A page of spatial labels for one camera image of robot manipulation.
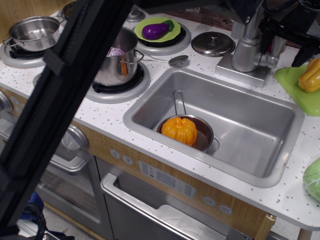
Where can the steel spoon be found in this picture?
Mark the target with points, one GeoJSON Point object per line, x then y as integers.
{"type": "Point", "coordinates": [172, 62]}

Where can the front centre stove burner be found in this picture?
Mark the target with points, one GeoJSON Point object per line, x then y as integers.
{"type": "Point", "coordinates": [124, 93]}

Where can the silver rear countertop knob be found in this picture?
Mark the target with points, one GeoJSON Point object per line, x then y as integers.
{"type": "Point", "coordinates": [135, 15]}

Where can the rear right stove burner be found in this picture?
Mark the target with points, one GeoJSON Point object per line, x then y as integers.
{"type": "Point", "coordinates": [180, 43]}

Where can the purple toy onion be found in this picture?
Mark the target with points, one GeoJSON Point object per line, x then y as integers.
{"type": "Point", "coordinates": [114, 51]}

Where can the silver faucet lever handle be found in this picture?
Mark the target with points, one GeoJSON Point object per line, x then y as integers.
{"type": "Point", "coordinates": [278, 44]}

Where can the silver far left knob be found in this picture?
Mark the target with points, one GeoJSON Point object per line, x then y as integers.
{"type": "Point", "coordinates": [5, 103]}

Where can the green toy cabbage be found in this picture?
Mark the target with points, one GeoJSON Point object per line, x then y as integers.
{"type": "Point", "coordinates": [311, 179]}

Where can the stove burner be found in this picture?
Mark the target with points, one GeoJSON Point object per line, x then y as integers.
{"type": "Point", "coordinates": [18, 58]}
{"type": "Point", "coordinates": [180, 43]}
{"type": "Point", "coordinates": [60, 17]}
{"type": "Point", "coordinates": [124, 93]}

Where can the silver countertop knob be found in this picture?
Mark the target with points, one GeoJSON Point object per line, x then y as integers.
{"type": "Point", "coordinates": [36, 79]}
{"type": "Point", "coordinates": [135, 15]}

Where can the white wall outlet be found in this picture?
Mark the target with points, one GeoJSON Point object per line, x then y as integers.
{"type": "Point", "coordinates": [194, 10]}

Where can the rear left stove burner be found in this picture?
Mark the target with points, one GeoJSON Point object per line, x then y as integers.
{"type": "Point", "coordinates": [60, 17]}

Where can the silver toy faucet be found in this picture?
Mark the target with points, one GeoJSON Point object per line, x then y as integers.
{"type": "Point", "coordinates": [247, 64]}

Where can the tall steel stock pot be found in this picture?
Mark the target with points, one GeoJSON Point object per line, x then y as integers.
{"type": "Point", "coordinates": [118, 70]}

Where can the green round plate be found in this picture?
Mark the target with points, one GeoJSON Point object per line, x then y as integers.
{"type": "Point", "coordinates": [169, 36]}

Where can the yellow toy bell pepper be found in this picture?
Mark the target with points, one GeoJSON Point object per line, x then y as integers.
{"type": "Point", "coordinates": [309, 81]}

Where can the silver toy sink basin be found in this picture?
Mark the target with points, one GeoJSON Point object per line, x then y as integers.
{"type": "Point", "coordinates": [254, 134]}

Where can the blue object on floor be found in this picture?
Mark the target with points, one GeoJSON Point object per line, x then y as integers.
{"type": "Point", "coordinates": [34, 209]}

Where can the steel two-handled pot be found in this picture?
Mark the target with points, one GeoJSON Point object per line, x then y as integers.
{"type": "Point", "coordinates": [35, 34]}

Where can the silver oven knob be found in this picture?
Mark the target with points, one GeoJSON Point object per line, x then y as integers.
{"type": "Point", "coordinates": [74, 139]}

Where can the steel pot lid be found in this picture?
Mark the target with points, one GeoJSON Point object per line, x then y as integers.
{"type": "Point", "coordinates": [213, 44]}

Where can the steel pan rear burner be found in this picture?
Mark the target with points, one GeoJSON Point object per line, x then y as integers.
{"type": "Point", "coordinates": [67, 10]}

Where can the dishwasher control panel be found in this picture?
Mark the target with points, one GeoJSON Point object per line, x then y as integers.
{"type": "Point", "coordinates": [166, 179]}

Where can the small steel saucepan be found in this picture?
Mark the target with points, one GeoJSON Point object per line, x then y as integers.
{"type": "Point", "coordinates": [205, 132]}

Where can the green cutting board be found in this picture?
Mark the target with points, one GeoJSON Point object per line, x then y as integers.
{"type": "Point", "coordinates": [288, 79]}

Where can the purple toy eggplant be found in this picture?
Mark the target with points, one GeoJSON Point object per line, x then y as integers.
{"type": "Point", "coordinates": [157, 30]}

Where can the toy oven door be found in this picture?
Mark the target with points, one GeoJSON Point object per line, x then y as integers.
{"type": "Point", "coordinates": [70, 186]}

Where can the toy dishwasher door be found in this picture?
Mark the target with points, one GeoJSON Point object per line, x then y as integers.
{"type": "Point", "coordinates": [139, 211]}

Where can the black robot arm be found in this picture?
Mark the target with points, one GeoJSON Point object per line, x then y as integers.
{"type": "Point", "coordinates": [70, 67]}

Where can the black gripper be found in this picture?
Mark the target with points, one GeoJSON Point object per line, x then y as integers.
{"type": "Point", "coordinates": [295, 21]}

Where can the orange toy pumpkin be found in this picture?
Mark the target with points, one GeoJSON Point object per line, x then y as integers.
{"type": "Point", "coordinates": [180, 129]}

